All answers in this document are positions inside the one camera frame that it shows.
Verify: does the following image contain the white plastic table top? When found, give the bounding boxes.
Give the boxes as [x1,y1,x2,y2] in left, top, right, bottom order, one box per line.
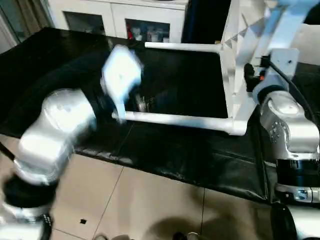
[212,0,315,138]

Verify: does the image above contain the white plastic table leg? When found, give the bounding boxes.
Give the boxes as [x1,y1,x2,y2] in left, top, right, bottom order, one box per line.
[111,110,233,134]
[144,41,217,54]

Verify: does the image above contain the white cabinet with glass doors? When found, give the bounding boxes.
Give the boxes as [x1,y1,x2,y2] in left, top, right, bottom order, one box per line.
[48,0,189,44]

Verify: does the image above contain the beige curtain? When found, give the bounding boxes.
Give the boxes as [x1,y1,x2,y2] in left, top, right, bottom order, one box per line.
[0,0,55,49]

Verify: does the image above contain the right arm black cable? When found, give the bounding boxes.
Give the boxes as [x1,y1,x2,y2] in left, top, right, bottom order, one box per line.
[268,60,320,126]

